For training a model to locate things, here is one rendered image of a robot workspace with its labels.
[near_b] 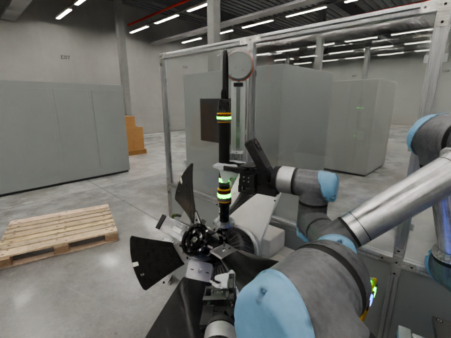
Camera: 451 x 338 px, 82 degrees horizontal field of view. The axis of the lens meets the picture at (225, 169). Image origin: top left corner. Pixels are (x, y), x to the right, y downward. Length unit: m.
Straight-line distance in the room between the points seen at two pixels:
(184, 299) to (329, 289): 0.68
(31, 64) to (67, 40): 1.73
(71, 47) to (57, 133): 7.64
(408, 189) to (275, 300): 0.43
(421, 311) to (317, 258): 1.23
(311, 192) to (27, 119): 5.75
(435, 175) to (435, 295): 0.92
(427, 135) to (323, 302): 0.58
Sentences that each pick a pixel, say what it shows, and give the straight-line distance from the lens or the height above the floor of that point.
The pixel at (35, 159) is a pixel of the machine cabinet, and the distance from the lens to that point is 6.19.
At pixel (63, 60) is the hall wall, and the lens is 13.27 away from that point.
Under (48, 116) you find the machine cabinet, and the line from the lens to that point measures 6.16.
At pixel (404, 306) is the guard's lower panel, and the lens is 1.60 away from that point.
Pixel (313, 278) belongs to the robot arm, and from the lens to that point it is 0.35.
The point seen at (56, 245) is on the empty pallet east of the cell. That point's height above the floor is 0.13.
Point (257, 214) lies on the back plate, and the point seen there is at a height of 1.20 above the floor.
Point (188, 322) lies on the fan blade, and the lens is 0.98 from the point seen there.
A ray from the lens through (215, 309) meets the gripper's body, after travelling 0.74.
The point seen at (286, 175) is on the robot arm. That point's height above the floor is 1.50.
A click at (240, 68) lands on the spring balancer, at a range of 1.49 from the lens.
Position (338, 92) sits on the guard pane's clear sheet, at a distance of 1.39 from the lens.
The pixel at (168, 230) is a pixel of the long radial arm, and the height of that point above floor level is 1.10.
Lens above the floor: 1.69
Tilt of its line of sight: 15 degrees down
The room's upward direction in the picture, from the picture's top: straight up
